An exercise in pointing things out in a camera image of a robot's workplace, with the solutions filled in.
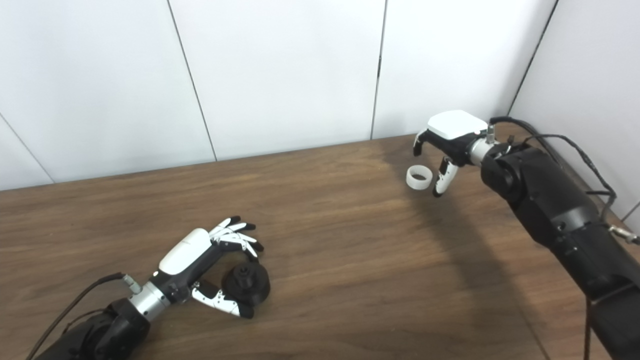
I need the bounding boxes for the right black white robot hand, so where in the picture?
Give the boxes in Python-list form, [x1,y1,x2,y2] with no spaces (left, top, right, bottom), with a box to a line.
[413,110,490,198]

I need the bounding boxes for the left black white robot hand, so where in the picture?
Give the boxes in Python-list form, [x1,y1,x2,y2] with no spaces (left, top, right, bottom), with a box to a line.
[150,216,265,319]

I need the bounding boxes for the white plastic ring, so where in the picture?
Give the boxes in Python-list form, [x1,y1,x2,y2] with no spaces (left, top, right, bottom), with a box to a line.
[405,165,434,191]

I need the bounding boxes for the round black plastic part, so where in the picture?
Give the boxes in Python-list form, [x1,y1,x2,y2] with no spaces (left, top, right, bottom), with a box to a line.
[221,263,271,307]

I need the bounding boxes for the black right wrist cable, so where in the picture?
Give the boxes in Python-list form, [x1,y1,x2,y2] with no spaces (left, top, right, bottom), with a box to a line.
[487,116,556,156]

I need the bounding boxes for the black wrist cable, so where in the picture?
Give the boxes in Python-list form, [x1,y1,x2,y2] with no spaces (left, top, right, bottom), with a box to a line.
[25,272,143,360]
[487,116,556,156]

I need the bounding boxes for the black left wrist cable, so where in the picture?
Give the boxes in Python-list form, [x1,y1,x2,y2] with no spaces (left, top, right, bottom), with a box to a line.
[25,272,143,360]

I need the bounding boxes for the thin braided black cable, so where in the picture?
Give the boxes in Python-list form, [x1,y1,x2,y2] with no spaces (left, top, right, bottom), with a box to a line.
[525,133,618,221]

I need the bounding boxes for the silver cable plug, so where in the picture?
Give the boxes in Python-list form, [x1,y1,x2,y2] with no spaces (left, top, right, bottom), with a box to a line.
[609,225,640,246]

